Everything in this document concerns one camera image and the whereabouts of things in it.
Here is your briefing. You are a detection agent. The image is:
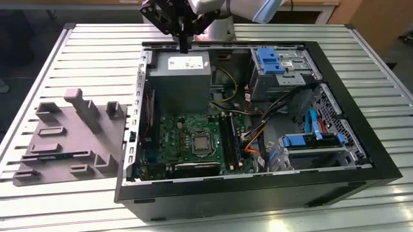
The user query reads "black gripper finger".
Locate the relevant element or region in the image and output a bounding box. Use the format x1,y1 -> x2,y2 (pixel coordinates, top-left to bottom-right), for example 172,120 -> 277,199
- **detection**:
185,13 -> 217,54
140,0 -> 186,54

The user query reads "RAM stick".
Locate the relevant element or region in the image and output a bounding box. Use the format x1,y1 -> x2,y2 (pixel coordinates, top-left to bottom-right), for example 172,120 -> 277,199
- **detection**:
25,151 -> 90,161

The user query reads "black RAM slot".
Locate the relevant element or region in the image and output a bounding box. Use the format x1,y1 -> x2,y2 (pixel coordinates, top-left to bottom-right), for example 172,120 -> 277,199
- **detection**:
220,113 -> 235,170

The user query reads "blue drive latch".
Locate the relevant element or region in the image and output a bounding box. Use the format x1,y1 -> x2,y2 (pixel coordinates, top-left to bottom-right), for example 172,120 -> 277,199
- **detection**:
257,48 -> 288,74

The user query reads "grey power supply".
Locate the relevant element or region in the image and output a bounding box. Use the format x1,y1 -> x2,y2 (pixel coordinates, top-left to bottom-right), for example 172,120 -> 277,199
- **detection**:
148,52 -> 214,114

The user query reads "metal drive cage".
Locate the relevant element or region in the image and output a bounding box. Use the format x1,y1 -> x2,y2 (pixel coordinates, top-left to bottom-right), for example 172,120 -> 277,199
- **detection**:
251,47 -> 324,102

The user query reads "green motherboard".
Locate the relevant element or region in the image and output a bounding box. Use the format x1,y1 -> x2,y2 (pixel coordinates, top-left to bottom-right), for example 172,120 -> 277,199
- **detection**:
138,112 -> 260,181

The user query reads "silver CPU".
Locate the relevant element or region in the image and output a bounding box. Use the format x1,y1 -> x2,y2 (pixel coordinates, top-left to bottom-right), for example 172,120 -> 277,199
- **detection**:
193,136 -> 212,152

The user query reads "wooden cabinet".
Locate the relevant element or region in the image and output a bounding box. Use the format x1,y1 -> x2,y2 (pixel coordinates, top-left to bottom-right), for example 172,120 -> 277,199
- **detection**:
329,0 -> 413,58

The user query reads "metal socket cover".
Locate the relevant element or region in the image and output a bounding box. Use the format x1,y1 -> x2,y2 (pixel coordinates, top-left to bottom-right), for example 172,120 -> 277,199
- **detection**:
189,130 -> 216,159

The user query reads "grey parts rack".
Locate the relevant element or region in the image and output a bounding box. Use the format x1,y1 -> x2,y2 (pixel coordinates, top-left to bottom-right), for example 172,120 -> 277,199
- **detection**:
13,88 -> 130,187

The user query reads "hard disk in blue carrier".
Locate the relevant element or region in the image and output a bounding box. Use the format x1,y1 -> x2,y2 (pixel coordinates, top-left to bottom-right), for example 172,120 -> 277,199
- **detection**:
280,134 -> 348,152

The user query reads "black graphics card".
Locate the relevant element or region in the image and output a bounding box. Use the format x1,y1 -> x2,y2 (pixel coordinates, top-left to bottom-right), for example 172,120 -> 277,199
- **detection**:
168,161 -> 224,180

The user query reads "metal disk bay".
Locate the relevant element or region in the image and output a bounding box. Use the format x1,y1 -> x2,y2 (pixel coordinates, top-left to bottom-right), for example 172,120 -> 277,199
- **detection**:
268,135 -> 365,173

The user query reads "black chair caster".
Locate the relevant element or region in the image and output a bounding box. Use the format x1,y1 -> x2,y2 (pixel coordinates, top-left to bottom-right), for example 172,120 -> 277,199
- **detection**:
399,30 -> 413,45

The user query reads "black open PC case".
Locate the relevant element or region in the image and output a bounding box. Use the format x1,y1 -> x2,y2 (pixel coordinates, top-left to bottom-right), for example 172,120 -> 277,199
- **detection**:
114,41 -> 403,222

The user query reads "yellow power wire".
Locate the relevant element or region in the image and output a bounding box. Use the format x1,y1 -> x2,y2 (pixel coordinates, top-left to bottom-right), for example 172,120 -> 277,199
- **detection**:
209,67 -> 240,109

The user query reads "red black twisted wire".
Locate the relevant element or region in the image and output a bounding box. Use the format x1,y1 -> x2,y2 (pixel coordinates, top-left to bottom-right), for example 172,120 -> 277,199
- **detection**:
145,93 -> 154,138

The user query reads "black cable bundle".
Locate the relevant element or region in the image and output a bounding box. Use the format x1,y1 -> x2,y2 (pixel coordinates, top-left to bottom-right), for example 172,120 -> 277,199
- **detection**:
260,84 -> 317,124

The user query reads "mixed colour wire bundle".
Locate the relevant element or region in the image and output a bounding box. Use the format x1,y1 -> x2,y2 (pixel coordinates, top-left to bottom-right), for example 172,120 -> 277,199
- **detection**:
241,120 -> 269,141

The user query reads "blue data wire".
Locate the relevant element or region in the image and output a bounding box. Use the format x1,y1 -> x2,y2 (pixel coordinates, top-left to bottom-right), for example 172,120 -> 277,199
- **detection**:
305,110 -> 325,141

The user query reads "orange wire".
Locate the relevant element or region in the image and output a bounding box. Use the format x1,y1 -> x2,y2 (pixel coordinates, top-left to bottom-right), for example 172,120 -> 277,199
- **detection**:
244,142 -> 260,154

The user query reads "red data wire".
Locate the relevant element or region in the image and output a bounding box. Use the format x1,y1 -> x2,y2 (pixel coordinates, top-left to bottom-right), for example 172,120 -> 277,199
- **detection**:
317,117 -> 331,133

